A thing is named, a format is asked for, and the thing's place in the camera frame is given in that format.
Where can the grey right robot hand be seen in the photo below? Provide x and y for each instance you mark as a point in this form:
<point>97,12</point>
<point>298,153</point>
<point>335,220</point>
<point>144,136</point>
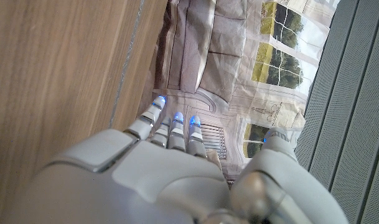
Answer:
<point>164,186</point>

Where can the printed living room backdrop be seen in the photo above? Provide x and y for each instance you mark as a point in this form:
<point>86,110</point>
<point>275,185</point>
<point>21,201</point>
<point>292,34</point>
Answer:
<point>223,46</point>

